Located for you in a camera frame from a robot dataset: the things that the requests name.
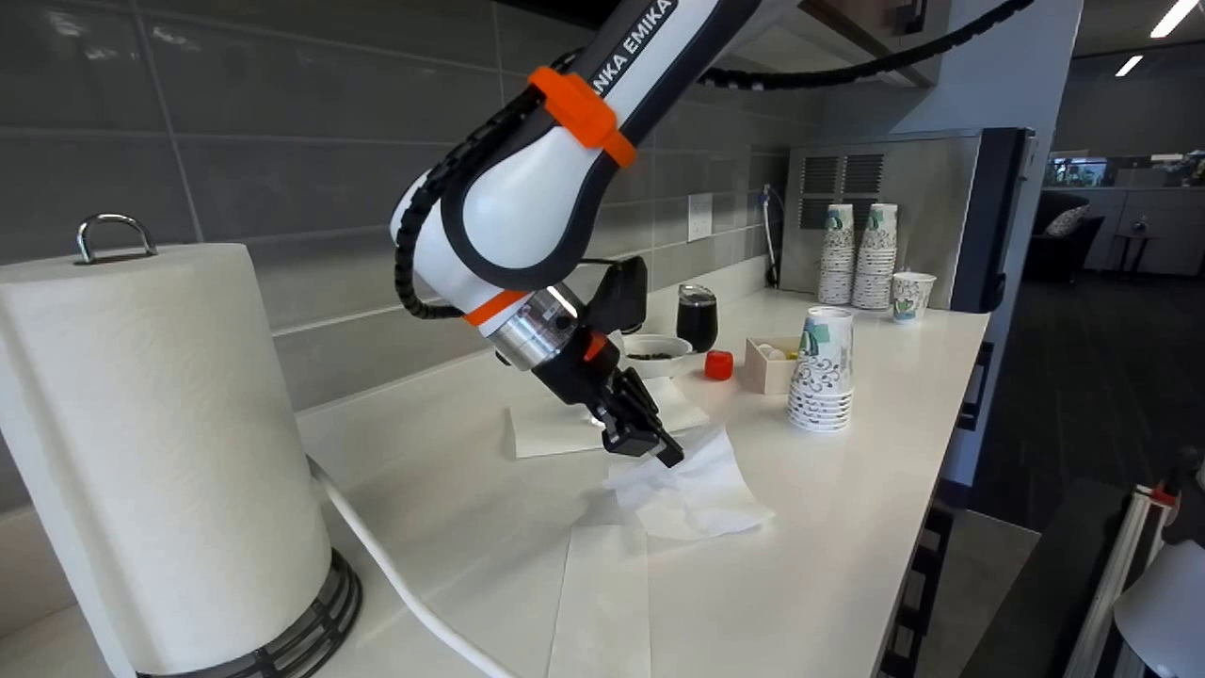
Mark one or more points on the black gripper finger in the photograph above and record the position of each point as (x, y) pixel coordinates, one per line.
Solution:
(659, 443)
(622, 443)

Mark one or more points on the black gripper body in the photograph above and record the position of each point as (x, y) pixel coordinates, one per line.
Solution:
(603, 382)

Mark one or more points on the white napkin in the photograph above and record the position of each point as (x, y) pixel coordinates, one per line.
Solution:
(603, 617)
(703, 504)

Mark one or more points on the flat white napkin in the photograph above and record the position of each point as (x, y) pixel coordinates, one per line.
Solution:
(603, 617)

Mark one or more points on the white bowl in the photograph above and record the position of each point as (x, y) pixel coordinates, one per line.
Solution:
(659, 355)

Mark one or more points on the white tray mat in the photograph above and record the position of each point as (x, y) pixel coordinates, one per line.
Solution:
(549, 436)

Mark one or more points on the red bottle cap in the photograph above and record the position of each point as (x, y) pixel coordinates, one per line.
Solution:
(717, 367)

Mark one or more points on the dark drinking glass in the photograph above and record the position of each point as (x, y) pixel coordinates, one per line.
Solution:
(698, 321)

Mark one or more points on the small packet box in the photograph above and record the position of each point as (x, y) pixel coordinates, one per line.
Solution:
(766, 371)

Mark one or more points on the patterned paper cup stack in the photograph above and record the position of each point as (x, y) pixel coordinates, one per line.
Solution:
(822, 382)

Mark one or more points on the white paper cup stack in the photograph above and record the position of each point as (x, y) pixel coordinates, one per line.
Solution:
(874, 257)
(836, 257)

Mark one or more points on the single paper cup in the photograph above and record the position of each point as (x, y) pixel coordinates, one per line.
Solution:
(911, 294)

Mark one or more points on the black paper towel holder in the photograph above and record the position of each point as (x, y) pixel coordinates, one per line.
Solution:
(315, 628)

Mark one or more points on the black office chair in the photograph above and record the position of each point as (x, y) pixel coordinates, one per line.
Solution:
(1060, 240)

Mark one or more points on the white paper towel roll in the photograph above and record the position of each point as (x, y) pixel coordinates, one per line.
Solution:
(152, 454)

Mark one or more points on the white pole with red tip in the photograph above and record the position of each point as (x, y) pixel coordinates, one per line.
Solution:
(1125, 567)

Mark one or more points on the white rounded lamp shade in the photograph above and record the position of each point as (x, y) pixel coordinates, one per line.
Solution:
(1169, 617)

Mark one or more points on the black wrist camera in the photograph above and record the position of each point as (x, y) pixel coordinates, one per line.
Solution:
(622, 294)

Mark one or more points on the white wall outlet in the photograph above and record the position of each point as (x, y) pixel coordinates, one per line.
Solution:
(698, 218)

